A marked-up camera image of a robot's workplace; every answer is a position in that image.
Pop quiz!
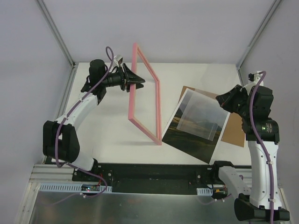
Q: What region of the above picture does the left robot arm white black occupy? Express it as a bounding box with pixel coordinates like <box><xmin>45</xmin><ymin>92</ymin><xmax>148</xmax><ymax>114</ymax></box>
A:
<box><xmin>43</xmin><ymin>59</ymin><xmax>145</xmax><ymax>182</ymax></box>

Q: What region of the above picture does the aluminium corner post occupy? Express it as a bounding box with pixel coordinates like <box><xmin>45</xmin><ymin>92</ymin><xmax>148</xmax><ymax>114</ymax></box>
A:
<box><xmin>36</xmin><ymin>0</ymin><xmax>75</xmax><ymax>68</ymax></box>
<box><xmin>236</xmin><ymin>0</ymin><xmax>283</xmax><ymax>70</ymax></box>

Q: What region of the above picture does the landscape photo print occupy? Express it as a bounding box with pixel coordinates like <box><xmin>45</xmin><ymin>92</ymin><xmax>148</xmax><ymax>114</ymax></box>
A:
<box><xmin>162</xmin><ymin>98</ymin><xmax>229</xmax><ymax>164</ymax></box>

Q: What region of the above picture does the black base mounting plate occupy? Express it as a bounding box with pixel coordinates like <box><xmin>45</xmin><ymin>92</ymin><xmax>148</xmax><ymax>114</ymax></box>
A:
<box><xmin>72</xmin><ymin>163</ymin><xmax>248</xmax><ymax>194</ymax></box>

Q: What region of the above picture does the pink picture frame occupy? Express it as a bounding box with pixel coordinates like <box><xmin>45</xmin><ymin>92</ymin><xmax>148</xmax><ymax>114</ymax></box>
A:
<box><xmin>128</xmin><ymin>42</ymin><xmax>162</xmax><ymax>146</ymax></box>

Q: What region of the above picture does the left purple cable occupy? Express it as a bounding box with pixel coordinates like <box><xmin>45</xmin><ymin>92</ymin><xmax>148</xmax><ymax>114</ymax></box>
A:
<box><xmin>46</xmin><ymin>46</ymin><xmax>117</xmax><ymax>206</ymax></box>

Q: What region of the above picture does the clear acrylic sheet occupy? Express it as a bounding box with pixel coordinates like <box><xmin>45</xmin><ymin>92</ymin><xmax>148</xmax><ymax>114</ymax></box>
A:
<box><xmin>177</xmin><ymin>89</ymin><xmax>228</xmax><ymax>141</ymax></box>

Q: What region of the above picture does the right white slotted cable duct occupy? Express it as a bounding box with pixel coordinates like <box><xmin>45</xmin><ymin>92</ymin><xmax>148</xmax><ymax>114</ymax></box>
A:
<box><xmin>196</xmin><ymin>188</ymin><xmax>213</xmax><ymax>196</ymax></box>

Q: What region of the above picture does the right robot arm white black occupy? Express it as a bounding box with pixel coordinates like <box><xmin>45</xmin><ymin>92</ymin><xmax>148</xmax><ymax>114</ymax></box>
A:
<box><xmin>210</xmin><ymin>85</ymin><xmax>290</xmax><ymax>224</ymax></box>

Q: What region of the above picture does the white slotted cable duct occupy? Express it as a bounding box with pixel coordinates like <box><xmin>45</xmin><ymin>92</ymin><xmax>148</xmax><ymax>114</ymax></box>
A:
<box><xmin>196</xmin><ymin>188</ymin><xmax>213</xmax><ymax>196</ymax></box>
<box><xmin>39</xmin><ymin>183</ymin><xmax>112</xmax><ymax>194</ymax></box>

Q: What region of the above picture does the left aluminium corner post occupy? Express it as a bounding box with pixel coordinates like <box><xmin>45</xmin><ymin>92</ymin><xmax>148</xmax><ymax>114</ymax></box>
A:
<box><xmin>36</xmin><ymin>0</ymin><xmax>75</xmax><ymax>68</ymax></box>

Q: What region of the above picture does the right aluminium corner post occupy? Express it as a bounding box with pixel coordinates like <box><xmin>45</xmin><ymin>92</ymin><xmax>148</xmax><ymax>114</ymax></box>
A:
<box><xmin>236</xmin><ymin>0</ymin><xmax>283</xmax><ymax>70</ymax></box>

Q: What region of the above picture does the left white slotted cable duct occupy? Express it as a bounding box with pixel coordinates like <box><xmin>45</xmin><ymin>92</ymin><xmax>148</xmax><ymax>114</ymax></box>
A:
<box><xmin>39</xmin><ymin>183</ymin><xmax>112</xmax><ymax>194</ymax></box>

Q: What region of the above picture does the brown cardboard backing board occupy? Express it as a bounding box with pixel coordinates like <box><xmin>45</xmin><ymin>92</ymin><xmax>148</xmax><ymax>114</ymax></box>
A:
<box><xmin>179</xmin><ymin>86</ymin><xmax>245</xmax><ymax>147</ymax></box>

